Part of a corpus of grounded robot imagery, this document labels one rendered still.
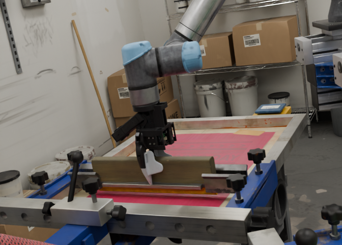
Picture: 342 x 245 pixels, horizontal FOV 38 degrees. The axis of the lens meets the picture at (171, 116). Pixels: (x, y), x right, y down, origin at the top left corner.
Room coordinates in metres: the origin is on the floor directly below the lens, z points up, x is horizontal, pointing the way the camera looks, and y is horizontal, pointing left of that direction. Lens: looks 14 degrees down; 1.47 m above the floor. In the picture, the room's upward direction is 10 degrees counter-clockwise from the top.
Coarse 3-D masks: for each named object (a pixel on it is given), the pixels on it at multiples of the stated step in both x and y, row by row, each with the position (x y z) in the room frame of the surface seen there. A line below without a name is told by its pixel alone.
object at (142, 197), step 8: (176, 136) 1.74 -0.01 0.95; (184, 136) 1.72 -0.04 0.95; (192, 136) 1.71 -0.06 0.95; (200, 136) 1.69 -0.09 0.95; (208, 136) 1.67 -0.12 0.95; (216, 136) 1.66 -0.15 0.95; (104, 192) 1.31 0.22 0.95; (112, 192) 1.30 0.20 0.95; (120, 192) 1.29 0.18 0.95; (128, 192) 1.28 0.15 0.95; (136, 192) 1.27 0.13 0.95; (120, 200) 1.24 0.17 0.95; (128, 200) 1.23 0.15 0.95; (136, 200) 1.22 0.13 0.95; (144, 200) 1.21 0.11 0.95
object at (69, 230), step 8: (72, 224) 0.95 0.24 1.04; (104, 224) 0.97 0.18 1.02; (56, 232) 0.92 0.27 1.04; (64, 232) 0.92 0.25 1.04; (72, 232) 0.91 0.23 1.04; (80, 232) 0.91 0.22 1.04; (88, 232) 0.92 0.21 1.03; (96, 232) 0.94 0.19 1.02; (104, 232) 0.97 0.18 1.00; (48, 240) 0.89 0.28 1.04; (56, 240) 0.89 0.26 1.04; (64, 240) 0.88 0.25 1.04; (72, 240) 0.88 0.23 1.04; (80, 240) 0.90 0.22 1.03; (96, 240) 0.94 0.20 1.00
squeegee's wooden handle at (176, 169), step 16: (96, 160) 1.30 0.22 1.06; (112, 160) 1.27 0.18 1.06; (128, 160) 1.25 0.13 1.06; (160, 160) 1.20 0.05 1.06; (176, 160) 1.18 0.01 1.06; (192, 160) 1.16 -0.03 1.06; (208, 160) 1.14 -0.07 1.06; (112, 176) 1.28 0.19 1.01; (128, 176) 1.25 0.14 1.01; (144, 176) 1.23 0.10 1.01; (160, 176) 1.21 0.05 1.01; (176, 176) 1.19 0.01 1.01; (192, 176) 1.16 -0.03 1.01
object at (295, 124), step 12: (168, 120) 1.85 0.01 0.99; (180, 120) 1.82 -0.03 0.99; (192, 120) 1.79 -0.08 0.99; (204, 120) 1.76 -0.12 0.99; (216, 120) 1.74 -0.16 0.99; (228, 120) 1.72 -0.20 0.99; (240, 120) 1.70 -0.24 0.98; (252, 120) 1.68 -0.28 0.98; (264, 120) 1.66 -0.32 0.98; (276, 120) 1.64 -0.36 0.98; (288, 120) 1.62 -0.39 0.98; (300, 120) 1.56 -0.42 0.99; (288, 132) 1.45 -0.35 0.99; (300, 132) 1.52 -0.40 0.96; (132, 144) 1.64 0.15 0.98; (276, 144) 1.36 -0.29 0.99; (288, 144) 1.37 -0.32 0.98; (276, 156) 1.27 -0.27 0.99; (276, 168) 1.24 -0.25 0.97; (60, 192) 1.28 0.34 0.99
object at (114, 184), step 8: (104, 184) 1.28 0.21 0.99; (112, 184) 1.26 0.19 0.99; (120, 184) 1.25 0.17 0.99; (128, 184) 1.24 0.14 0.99; (136, 184) 1.23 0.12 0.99; (144, 184) 1.22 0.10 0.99; (152, 184) 1.21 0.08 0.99; (160, 184) 1.20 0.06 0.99; (168, 184) 1.19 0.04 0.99; (176, 184) 1.18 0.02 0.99; (184, 184) 1.17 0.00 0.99; (192, 184) 1.16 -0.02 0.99; (200, 184) 1.15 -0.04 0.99
